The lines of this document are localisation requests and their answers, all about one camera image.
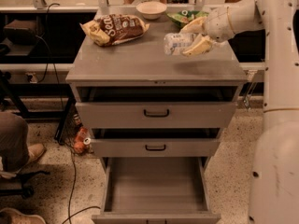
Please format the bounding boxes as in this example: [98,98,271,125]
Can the grey drawer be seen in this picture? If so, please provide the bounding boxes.
[92,157,221,224]
[76,86,236,129]
[91,128,220,158]

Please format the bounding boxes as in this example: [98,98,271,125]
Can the middle grey drawer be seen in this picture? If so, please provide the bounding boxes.
[91,128,220,158]

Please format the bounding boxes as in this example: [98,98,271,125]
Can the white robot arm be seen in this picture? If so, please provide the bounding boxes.
[182,0,299,224]

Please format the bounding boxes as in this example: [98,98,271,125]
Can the white bowl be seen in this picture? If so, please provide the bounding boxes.
[136,1,167,20]

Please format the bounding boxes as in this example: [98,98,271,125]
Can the person leg brown trousers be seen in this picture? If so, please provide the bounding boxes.
[0,112,29,172]

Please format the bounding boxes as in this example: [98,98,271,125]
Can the tan shoe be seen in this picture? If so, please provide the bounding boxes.
[27,144,46,163]
[0,208,47,224]

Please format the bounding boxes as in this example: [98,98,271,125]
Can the grey metal drawer cabinet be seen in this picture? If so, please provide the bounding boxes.
[65,5,249,224]

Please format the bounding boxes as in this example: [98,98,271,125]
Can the dark box on shelf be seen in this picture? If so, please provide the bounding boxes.
[4,20,37,45]

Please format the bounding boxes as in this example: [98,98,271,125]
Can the green chip bag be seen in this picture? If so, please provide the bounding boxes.
[166,10,208,28]

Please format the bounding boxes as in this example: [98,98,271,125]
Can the black drawer handle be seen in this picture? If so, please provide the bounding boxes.
[145,145,166,151]
[143,109,170,118]

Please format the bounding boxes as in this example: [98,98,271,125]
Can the black office chair base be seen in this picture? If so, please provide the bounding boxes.
[0,171,50,199]

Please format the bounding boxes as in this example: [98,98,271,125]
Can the bottom grey drawer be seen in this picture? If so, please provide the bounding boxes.
[92,157,221,224]

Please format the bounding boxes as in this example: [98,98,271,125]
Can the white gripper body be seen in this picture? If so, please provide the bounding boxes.
[204,7,235,42]

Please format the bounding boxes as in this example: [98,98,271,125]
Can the brown chip bag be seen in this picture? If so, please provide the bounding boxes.
[80,14,150,47]

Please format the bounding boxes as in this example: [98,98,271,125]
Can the orange bottles on floor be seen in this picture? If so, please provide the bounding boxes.
[73,127,91,154]

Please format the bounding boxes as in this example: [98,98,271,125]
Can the black floor cable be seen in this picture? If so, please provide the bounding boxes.
[61,147,102,224]

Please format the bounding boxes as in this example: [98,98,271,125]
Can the top grey drawer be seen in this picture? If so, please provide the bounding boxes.
[76,86,236,129]

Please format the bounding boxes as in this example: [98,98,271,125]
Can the black middle drawer handle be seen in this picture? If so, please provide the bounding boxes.
[145,145,166,151]

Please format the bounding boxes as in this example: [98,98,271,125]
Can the black top drawer handle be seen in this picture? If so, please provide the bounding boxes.
[143,109,170,118]

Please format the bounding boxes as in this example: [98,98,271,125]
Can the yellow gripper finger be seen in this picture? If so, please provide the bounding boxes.
[180,17,206,34]
[182,35,214,56]

